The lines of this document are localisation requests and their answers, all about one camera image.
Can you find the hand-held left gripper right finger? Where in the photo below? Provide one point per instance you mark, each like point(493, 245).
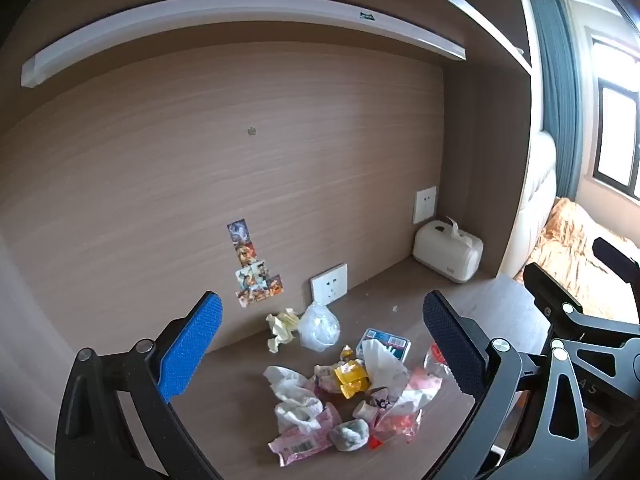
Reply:
point(452, 345)

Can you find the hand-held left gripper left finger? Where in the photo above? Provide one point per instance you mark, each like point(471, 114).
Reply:
point(192, 345)

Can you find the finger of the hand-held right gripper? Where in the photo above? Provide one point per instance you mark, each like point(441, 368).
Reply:
point(550, 287)
point(617, 255)

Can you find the blue tin box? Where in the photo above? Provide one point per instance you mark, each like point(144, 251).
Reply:
point(385, 342)

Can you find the white tissue paper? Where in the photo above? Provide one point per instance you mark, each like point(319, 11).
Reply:
point(385, 367)

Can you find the orange blanket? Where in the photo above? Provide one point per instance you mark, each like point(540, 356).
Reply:
point(575, 245)

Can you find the pink clear plastic wrapper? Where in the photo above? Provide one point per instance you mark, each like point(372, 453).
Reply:
point(407, 405)

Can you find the cream padded headboard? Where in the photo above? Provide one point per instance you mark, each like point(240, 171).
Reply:
point(537, 200)

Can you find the white tissue box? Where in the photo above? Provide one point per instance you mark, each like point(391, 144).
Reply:
point(445, 255)

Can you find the yellow crumpled paper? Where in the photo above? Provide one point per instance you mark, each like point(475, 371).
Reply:
point(282, 330)

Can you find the yellow snack wrapper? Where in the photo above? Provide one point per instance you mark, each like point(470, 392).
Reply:
point(351, 379)

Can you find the small gold candy wrapper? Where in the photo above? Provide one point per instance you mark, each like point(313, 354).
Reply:
point(346, 353)

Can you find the white crumpled plastic bag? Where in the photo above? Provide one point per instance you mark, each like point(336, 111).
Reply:
point(292, 395)

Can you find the white tissue sheet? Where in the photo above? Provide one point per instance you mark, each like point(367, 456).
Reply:
point(454, 224)

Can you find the clear plastic bag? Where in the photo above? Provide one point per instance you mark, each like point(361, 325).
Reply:
point(319, 327)

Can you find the black-framed window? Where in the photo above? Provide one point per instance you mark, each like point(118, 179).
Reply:
point(617, 120)

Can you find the grey crumpled paper ball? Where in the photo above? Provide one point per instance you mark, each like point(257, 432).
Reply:
point(349, 435)

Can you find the pink snack wrapper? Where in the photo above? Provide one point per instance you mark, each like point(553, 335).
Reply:
point(302, 442)

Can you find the grey-blue curtain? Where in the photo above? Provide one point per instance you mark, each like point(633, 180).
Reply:
point(557, 95)

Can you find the white light bar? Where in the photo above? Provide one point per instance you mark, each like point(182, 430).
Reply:
point(240, 30)

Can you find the colourful wall stickers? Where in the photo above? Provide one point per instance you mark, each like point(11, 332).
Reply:
point(252, 270)

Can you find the white wall socket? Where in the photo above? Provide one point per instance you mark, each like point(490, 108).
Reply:
point(424, 205)
point(329, 285)

